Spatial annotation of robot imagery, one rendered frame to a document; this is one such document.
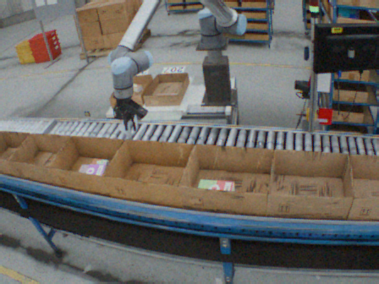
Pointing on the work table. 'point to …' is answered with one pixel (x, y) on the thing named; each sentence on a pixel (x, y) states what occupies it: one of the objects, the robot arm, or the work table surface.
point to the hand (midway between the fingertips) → (133, 133)
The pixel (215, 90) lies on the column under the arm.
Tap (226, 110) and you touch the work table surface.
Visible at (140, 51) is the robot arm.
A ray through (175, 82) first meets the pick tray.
